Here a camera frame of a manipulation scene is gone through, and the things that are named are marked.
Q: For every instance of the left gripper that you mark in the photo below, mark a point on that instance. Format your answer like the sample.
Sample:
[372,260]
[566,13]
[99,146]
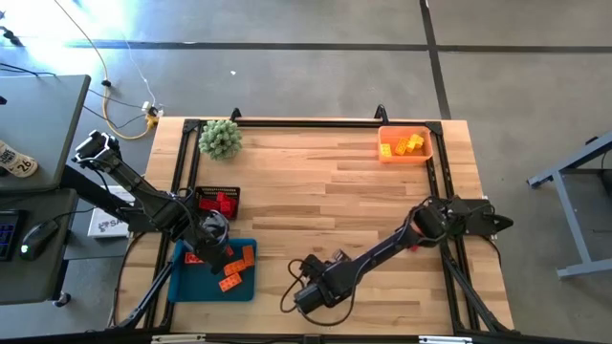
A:
[212,236]

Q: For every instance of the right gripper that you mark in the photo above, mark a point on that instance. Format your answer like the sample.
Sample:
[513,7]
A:
[325,289]

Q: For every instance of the orange plastic building block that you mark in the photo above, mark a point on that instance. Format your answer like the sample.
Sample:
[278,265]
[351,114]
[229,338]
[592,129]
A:
[192,258]
[230,282]
[229,251]
[234,268]
[248,256]

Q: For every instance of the red two-by-four building block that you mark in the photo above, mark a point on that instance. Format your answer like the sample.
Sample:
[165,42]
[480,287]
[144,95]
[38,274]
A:
[208,205]
[228,208]

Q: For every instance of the red two-by-two building block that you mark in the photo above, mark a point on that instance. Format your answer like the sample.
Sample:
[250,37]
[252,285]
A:
[414,248]
[221,196]

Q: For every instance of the yellow two-by-two building block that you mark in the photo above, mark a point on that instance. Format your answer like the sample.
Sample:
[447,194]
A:
[386,150]

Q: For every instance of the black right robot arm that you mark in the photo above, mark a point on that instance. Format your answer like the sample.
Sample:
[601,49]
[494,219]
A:
[382,248]

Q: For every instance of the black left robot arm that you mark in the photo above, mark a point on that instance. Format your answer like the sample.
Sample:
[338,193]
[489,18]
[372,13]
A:
[143,196]

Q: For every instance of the blue plastic bin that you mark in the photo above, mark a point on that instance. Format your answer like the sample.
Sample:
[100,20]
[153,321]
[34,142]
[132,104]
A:
[201,286]

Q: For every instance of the black slotted plastic basket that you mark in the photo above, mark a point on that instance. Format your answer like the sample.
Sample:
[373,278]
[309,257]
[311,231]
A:
[205,191]

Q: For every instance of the white printed box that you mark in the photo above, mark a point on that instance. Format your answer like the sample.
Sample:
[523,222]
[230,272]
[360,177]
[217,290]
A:
[102,224]

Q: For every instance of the green plant in white pot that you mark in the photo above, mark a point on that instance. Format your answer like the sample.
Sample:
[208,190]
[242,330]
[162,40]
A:
[220,139]

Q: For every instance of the black table clamp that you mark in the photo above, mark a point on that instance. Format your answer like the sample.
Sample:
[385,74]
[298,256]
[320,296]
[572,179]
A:
[381,113]
[235,113]

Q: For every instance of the black caster wheel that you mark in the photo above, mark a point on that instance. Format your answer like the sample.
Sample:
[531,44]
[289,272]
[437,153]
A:
[62,300]

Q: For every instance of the translucent orange plastic bin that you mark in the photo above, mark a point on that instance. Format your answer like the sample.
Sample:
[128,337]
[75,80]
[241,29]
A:
[389,136]

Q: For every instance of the white power adapter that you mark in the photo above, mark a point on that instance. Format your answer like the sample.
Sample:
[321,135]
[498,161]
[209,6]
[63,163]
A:
[146,105]

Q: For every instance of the black computer mouse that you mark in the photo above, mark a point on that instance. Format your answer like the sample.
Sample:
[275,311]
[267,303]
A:
[38,239]

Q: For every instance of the dark grey desk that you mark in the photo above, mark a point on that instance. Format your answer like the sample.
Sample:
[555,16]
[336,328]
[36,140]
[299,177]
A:
[33,277]

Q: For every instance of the black keyboard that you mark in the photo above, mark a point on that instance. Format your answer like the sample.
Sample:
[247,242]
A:
[7,234]

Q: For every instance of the white printed paper item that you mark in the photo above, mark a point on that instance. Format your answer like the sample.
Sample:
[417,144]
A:
[16,162]

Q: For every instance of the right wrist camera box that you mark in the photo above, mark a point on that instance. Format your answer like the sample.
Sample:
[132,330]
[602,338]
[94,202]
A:
[313,264]

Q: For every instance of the black diagonal frame brace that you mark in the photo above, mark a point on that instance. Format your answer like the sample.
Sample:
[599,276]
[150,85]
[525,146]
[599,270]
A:
[143,298]
[471,296]

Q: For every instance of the silver metal bracket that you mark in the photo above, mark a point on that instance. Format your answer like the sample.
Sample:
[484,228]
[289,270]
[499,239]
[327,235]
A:
[177,338]
[444,339]

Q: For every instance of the black aluminium table frame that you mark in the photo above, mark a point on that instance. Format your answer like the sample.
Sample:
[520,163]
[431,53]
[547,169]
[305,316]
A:
[311,123]

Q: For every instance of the grey metal table frame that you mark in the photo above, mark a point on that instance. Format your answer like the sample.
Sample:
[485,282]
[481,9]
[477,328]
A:
[574,224]

